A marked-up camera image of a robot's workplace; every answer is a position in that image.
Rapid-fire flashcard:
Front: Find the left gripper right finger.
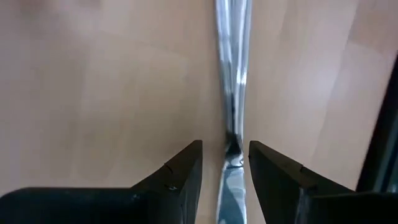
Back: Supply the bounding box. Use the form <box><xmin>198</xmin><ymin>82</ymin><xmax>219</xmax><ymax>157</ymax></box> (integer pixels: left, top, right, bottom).
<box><xmin>248</xmin><ymin>140</ymin><xmax>398</xmax><ymax>224</ymax></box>

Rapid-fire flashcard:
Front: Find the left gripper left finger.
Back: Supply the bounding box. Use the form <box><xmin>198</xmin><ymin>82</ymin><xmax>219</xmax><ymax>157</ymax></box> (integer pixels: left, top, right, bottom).
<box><xmin>0</xmin><ymin>140</ymin><xmax>203</xmax><ymax>224</ymax></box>

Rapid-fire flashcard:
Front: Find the silver table knife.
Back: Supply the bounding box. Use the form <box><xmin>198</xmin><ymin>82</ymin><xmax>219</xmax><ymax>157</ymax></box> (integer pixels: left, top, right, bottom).
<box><xmin>213</xmin><ymin>0</ymin><xmax>253</xmax><ymax>224</ymax></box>

